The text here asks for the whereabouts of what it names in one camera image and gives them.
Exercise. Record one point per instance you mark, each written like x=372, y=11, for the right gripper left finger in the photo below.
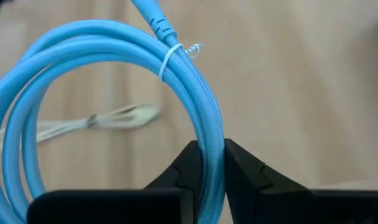
x=130, y=205

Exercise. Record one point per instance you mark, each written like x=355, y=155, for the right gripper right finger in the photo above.
x=270, y=202

